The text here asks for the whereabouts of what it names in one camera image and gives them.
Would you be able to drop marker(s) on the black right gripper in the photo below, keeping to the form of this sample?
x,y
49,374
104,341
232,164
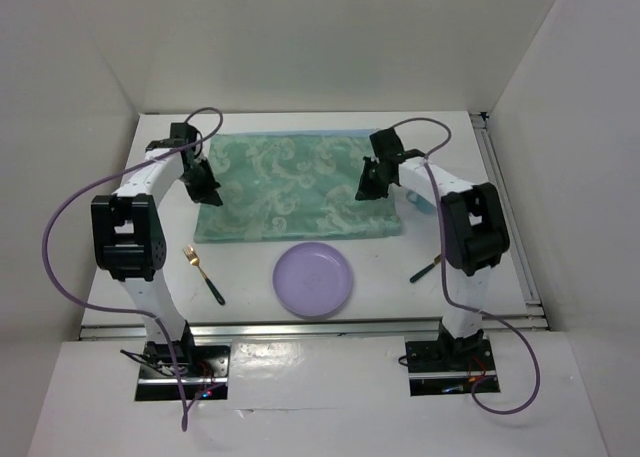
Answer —
x,y
366,190

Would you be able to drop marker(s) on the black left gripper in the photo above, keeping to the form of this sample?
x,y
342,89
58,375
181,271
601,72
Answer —
x,y
206,194

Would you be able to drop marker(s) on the teal patterned satin cloth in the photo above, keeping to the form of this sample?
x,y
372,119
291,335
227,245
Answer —
x,y
281,186

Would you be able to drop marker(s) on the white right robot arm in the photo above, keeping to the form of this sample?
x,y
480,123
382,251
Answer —
x,y
473,233

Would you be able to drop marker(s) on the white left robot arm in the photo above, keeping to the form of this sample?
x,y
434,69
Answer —
x,y
129,242

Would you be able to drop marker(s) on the blue cup white inside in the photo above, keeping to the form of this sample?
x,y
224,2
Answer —
x,y
421,205

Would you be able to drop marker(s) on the lilac round plastic plate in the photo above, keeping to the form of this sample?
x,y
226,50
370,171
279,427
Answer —
x,y
312,280

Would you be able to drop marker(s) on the gold fork green handle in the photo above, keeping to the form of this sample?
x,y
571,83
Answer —
x,y
194,260

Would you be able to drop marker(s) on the gold knife green handle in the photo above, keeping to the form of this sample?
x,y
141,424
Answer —
x,y
424,271

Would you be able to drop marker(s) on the front aluminium rail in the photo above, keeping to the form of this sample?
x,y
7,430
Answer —
x,y
275,331

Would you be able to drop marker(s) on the aluminium rail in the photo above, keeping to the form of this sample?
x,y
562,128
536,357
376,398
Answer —
x,y
534,306
275,331

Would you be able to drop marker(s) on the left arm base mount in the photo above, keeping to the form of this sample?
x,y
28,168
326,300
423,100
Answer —
x,y
205,379

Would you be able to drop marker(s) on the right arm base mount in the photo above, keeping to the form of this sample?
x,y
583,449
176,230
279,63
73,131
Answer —
x,y
430,375

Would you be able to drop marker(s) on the right side aluminium rail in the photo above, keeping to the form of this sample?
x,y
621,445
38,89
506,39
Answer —
x,y
534,306

